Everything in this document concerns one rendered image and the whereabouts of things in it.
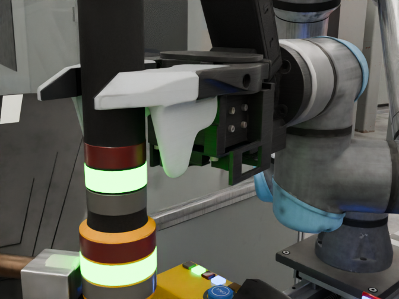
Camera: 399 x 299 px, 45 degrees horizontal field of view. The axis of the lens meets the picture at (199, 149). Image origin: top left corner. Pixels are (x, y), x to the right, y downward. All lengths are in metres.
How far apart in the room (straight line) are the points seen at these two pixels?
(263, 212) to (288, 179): 1.14
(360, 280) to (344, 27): 4.03
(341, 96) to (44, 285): 0.30
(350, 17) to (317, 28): 4.11
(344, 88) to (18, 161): 0.29
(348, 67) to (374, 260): 0.58
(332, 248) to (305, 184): 0.52
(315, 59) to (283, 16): 0.38
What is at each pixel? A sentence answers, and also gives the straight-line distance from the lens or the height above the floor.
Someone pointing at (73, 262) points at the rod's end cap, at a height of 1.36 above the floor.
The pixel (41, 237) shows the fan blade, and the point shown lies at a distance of 0.38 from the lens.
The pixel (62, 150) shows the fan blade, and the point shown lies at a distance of 0.42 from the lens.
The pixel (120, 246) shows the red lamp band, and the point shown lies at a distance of 0.27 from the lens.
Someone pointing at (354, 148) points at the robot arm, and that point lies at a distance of 0.50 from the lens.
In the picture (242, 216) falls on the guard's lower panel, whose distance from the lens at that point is 1.55.
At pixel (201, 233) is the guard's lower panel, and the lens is 1.43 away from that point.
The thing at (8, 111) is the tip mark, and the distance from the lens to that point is 0.46.
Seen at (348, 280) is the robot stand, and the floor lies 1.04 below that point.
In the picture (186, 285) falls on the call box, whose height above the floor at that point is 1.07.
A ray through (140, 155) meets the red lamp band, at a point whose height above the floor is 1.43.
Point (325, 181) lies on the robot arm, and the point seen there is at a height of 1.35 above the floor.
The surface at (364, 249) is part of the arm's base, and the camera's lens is 1.00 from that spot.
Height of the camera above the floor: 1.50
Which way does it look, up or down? 15 degrees down
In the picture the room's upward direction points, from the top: 1 degrees clockwise
